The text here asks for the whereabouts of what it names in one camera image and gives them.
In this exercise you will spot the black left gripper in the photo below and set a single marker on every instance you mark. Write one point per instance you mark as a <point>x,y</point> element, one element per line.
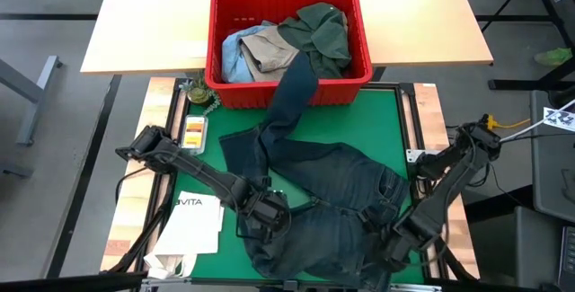
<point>267,213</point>

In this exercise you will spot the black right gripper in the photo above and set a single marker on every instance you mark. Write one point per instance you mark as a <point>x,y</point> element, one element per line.
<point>400,247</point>

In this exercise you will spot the dark blue denim jeans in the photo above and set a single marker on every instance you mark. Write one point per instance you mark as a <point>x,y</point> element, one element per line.
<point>332,170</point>

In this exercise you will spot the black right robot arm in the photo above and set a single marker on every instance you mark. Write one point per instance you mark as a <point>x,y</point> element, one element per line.
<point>448,184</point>

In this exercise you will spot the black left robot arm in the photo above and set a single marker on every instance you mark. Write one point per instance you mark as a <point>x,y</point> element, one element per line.
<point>197,170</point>

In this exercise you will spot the red plastic laundry bin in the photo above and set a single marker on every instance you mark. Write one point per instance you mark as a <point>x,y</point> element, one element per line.
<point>233,96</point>

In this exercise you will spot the white printed tote bag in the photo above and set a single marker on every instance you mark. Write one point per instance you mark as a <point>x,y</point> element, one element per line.
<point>193,229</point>

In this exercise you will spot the clear package with orange label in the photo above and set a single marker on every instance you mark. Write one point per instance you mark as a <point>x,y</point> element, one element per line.
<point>194,135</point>

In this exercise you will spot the dark grey box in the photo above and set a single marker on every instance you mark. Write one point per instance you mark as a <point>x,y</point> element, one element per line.
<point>516,247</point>

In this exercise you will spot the green table mat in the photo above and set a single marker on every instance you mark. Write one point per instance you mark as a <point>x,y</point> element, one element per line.
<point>359,117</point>

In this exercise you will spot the small potted succulent plant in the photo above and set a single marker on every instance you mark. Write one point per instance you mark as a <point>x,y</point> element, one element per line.
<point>199,94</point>

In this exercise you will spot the light blue garment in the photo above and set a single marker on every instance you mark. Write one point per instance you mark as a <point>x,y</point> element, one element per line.
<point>233,58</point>

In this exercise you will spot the beige khaki garment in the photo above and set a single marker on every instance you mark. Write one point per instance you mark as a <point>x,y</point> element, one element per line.
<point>269,54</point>

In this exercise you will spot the black keyboard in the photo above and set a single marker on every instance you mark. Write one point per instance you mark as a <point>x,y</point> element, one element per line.
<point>568,256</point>

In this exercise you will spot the dark grey case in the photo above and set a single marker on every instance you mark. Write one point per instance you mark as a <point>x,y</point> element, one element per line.
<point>550,170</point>

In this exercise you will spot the dark green button shirt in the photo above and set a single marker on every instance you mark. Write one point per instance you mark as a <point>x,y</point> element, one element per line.
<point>323,36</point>

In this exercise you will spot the black table leg bar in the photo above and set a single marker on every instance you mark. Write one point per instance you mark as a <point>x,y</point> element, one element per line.
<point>67,229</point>

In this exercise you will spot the white tag with black logo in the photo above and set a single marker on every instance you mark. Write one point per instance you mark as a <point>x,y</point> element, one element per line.
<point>559,119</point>

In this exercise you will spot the black horizontal bar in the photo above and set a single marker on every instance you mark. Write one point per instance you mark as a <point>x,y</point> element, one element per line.
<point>67,283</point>

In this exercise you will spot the light wooden table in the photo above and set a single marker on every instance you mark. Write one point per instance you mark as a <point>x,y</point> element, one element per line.
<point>148,22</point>

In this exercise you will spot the light green object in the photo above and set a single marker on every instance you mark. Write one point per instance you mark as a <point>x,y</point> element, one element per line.
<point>554,57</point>

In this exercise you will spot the grey metal table leg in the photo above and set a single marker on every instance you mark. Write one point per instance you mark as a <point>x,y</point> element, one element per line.
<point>37,103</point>

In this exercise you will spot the silver metal bracket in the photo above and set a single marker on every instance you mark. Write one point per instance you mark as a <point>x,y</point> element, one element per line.
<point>415,288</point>

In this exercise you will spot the black aluminium table frame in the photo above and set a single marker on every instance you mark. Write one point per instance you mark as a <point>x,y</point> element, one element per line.
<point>407,90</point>

